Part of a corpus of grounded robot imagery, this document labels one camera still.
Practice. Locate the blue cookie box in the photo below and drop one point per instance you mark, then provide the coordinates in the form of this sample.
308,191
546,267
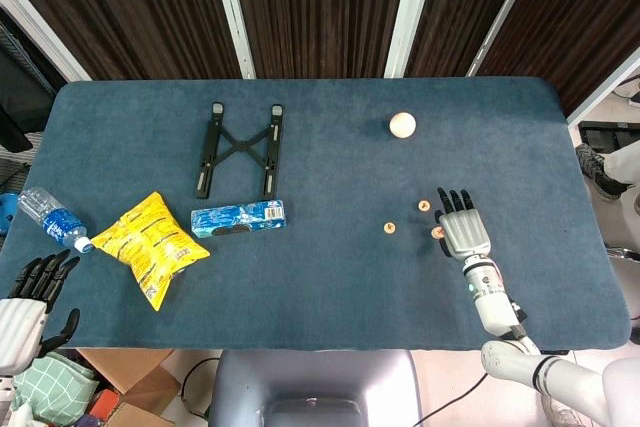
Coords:
235,217

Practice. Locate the green checked cloth bag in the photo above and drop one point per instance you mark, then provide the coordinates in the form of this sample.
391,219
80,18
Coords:
50,387

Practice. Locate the blue plastic cup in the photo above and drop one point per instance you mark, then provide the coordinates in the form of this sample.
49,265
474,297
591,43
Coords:
7,212

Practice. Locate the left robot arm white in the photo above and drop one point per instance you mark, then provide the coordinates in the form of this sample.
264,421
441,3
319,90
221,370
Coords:
6,387

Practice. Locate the white partition frame post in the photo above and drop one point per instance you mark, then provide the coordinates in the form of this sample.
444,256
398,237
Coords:
233,12
410,12
50,47
605,89
501,12

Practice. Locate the person leg white trousers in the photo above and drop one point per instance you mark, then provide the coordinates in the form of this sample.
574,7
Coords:
625,162

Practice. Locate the yellow snack bag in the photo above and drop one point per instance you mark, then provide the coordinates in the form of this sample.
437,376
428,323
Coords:
145,247

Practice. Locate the grey black sneaker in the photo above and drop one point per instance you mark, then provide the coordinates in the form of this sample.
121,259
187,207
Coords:
597,172

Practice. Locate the clear water bottle blue label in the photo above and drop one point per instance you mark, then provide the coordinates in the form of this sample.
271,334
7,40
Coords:
57,224

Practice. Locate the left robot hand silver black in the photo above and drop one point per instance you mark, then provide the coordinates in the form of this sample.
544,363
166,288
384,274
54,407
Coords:
20,332

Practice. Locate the black folding laptop stand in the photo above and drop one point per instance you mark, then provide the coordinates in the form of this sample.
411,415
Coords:
274,157

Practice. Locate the brown cardboard box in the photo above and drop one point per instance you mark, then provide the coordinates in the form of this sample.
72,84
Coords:
130,372

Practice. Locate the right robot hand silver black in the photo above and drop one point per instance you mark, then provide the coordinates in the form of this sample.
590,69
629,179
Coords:
465,232

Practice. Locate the grey robot torso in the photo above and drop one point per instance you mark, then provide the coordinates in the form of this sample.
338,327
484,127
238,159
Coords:
310,382

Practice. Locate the dark brown partition panel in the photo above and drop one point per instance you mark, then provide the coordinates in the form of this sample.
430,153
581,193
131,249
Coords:
140,7
460,7
320,7
575,7

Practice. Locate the round chess piece green character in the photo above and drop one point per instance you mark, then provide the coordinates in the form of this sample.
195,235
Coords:
389,227
437,232
424,205

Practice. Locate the blue table cloth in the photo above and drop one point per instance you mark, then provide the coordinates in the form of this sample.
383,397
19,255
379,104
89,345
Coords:
325,287

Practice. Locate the black equipment case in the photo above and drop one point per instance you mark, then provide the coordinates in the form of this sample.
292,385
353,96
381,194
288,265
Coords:
595,134

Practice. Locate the pale wooden ball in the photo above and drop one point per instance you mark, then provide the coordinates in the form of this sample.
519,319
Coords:
402,125

